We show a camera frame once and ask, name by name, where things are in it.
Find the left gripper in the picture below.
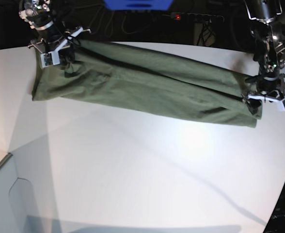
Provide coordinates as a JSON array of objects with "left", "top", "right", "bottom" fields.
[{"left": 242, "top": 74, "right": 285, "bottom": 116}]

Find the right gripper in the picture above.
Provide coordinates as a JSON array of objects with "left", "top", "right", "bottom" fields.
[{"left": 29, "top": 26, "right": 91, "bottom": 67}]

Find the olive green t-shirt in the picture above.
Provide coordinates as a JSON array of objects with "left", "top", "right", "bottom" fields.
[{"left": 32, "top": 40, "right": 262, "bottom": 128}]

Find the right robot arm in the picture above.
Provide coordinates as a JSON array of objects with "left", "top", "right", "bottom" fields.
[{"left": 19, "top": 0, "right": 91, "bottom": 68}]

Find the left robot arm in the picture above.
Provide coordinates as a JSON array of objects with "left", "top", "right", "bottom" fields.
[{"left": 242, "top": 0, "right": 285, "bottom": 115}]

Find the blue box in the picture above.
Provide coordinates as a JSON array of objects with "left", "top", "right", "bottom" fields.
[{"left": 103, "top": 0, "right": 173, "bottom": 11}]

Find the black power strip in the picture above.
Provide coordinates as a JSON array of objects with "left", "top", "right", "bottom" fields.
[{"left": 162, "top": 12, "right": 225, "bottom": 23}]

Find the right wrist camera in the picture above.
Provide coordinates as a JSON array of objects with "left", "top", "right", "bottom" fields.
[{"left": 40, "top": 51, "right": 60, "bottom": 68}]

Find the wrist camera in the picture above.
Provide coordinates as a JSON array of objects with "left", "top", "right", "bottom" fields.
[
  {"left": 277, "top": 97, "right": 285, "bottom": 112},
  {"left": 40, "top": 51, "right": 60, "bottom": 68}
]

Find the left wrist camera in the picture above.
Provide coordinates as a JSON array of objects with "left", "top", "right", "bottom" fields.
[{"left": 277, "top": 97, "right": 285, "bottom": 112}]

